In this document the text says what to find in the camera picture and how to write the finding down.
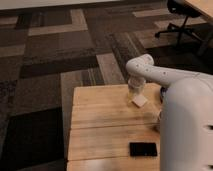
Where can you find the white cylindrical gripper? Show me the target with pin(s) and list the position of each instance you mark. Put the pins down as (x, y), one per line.
(135, 83)

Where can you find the white sponge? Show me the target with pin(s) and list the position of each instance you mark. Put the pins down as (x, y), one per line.
(139, 100)

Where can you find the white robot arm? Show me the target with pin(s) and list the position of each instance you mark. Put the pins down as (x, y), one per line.
(186, 122)

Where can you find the black rectangular object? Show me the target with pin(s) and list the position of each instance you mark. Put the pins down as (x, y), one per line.
(143, 149)

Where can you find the wooden desk corner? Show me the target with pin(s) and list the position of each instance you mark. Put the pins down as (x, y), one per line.
(205, 7)

